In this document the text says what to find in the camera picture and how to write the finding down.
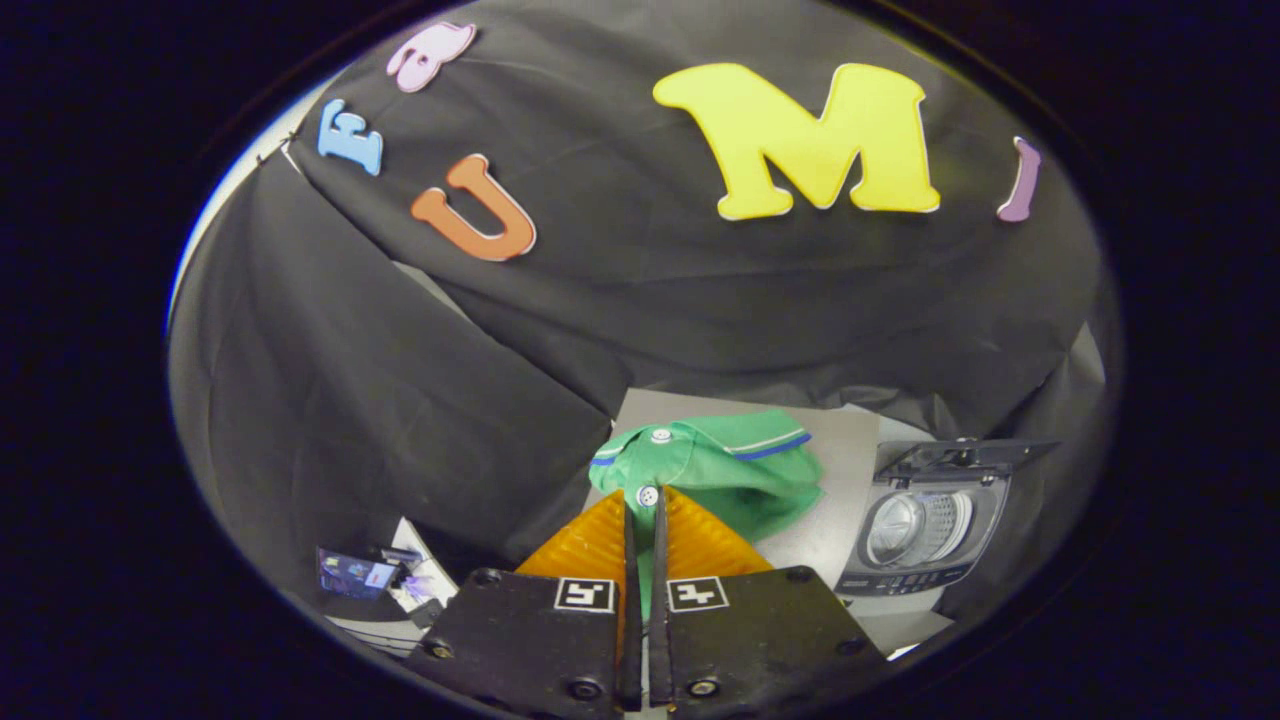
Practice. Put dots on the beige metal cabinet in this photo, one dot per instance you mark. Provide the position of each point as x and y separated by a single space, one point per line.
815 545

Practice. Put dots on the green polo shirt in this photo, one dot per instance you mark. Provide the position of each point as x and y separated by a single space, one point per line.
740 480

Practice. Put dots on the dark grey washing machine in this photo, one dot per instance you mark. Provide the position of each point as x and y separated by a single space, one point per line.
930 525

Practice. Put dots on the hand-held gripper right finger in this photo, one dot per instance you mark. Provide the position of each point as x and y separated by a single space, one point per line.
658 630

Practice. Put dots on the black backdrop cloth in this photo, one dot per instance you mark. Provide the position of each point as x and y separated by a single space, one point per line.
700 300

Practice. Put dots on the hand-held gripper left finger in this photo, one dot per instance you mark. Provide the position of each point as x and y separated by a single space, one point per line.
632 640

